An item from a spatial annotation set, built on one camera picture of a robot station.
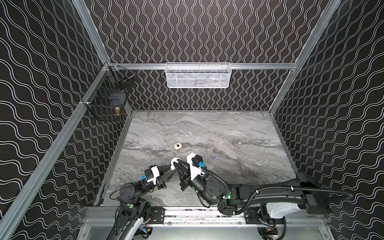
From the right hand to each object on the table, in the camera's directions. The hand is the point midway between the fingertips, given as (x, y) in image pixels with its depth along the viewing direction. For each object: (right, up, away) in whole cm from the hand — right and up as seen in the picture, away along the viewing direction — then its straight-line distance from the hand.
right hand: (175, 163), depth 60 cm
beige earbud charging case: (-3, +2, +38) cm, 38 cm away
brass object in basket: (-35, +24, +23) cm, 48 cm away
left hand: (+1, -2, 0) cm, 2 cm away
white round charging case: (0, +2, -1) cm, 2 cm away
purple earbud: (+21, -5, +35) cm, 41 cm away
